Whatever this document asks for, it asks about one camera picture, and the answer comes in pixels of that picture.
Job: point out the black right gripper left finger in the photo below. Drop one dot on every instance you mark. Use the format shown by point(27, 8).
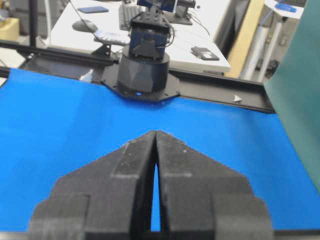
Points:
point(108, 199)

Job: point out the white office desk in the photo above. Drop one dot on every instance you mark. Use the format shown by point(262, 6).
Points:
point(190, 50)

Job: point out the black aluminium frame rail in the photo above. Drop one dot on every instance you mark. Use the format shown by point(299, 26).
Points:
point(212, 88)

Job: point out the black computer mouse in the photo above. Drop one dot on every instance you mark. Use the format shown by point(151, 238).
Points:
point(85, 25)

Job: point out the small white paper scrap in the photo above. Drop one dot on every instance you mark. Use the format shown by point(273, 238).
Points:
point(237, 99)

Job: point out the green backdrop sheet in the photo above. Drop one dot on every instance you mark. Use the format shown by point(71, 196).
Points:
point(294, 91)

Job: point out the grey keyboard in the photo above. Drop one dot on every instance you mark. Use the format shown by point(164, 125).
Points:
point(125, 14)

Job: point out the blue table mat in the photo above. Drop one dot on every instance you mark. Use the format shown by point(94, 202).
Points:
point(50, 126)

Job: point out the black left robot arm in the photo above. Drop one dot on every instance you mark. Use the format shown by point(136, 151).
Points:
point(144, 66)

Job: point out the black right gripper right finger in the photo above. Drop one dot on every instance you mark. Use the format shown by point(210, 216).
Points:
point(203, 199)

